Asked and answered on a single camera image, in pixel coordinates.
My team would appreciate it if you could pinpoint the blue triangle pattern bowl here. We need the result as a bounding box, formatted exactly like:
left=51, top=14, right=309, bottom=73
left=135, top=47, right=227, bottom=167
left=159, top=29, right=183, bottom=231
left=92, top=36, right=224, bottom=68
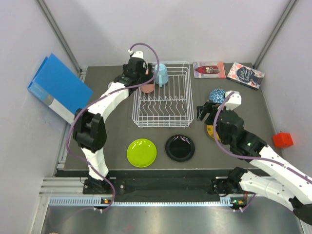
left=208, top=88, right=226, bottom=104

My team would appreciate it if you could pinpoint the yellow patterned plate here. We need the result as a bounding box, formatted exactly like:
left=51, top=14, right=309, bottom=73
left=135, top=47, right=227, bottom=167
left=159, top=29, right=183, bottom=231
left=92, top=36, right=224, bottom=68
left=206, top=125, right=215, bottom=140

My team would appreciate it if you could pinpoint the tall pink cup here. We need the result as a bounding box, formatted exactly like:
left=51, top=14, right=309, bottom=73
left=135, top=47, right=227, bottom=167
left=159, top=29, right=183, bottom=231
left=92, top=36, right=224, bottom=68
left=140, top=63, right=155, bottom=94

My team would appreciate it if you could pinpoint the light blue mug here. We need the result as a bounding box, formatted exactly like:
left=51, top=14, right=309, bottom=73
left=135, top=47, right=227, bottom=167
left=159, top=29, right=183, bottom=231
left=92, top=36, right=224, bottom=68
left=155, top=63, right=169, bottom=87

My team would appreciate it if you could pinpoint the black plate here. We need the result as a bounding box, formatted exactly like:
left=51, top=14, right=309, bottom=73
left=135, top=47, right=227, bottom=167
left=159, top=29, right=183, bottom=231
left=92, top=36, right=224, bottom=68
left=165, top=134, right=195, bottom=162

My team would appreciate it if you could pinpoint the lime green plate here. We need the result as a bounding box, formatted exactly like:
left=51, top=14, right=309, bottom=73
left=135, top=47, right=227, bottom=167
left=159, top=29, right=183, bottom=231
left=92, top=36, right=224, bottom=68
left=126, top=138, right=157, bottom=168

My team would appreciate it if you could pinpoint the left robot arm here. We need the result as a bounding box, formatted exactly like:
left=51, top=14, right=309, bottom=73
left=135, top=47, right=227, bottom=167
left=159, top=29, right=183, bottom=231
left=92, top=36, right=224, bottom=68
left=73, top=58, right=153, bottom=194

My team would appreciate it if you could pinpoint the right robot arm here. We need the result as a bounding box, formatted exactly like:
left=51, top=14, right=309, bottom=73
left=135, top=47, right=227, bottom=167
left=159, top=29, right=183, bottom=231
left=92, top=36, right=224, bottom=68
left=196, top=101, right=312, bottom=225

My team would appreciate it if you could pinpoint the red thin book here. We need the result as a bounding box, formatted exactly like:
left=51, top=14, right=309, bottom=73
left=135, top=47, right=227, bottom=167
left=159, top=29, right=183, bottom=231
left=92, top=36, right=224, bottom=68
left=193, top=61, right=226, bottom=78

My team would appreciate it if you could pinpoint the floral paperback book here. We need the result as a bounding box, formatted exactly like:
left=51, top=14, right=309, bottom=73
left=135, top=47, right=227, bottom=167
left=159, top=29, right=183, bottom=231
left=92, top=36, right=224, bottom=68
left=226, top=62, right=265, bottom=90

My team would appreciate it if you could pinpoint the orange red cube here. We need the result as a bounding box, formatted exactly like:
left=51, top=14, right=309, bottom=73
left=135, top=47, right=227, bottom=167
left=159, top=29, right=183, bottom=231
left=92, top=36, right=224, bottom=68
left=273, top=132, right=293, bottom=148

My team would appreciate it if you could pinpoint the blue folder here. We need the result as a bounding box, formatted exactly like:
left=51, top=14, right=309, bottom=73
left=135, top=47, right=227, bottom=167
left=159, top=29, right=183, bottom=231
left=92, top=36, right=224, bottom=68
left=27, top=53, right=93, bottom=124

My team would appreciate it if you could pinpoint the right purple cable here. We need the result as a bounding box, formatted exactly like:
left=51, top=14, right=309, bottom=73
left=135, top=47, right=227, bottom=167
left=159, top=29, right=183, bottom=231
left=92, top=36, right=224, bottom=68
left=213, top=90, right=312, bottom=213

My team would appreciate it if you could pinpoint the purple cable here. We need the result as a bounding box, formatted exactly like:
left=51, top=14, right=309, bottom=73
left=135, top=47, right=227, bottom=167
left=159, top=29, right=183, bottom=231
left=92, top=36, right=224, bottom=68
left=66, top=42, right=160, bottom=215
left=213, top=90, right=312, bottom=213

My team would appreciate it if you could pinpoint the white wire dish rack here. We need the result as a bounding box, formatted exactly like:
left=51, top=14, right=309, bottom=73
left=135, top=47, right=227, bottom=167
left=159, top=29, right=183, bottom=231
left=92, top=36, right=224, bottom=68
left=132, top=61, right=194, bottom=127

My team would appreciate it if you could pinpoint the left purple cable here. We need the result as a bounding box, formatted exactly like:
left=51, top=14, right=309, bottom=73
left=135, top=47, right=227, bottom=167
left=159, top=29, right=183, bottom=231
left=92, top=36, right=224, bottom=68
left=66, top=42, right=160, bottom=215

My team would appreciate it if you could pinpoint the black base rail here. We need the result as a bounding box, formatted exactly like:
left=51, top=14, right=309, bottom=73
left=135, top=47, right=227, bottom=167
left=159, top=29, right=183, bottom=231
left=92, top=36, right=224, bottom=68
left=83, top=169, right=245, bottom=202

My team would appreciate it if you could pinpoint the slotted cable duct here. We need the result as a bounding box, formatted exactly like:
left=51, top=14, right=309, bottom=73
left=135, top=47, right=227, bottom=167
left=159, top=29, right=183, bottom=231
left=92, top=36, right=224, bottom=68
left=49, top=196, right=245, bottom=207

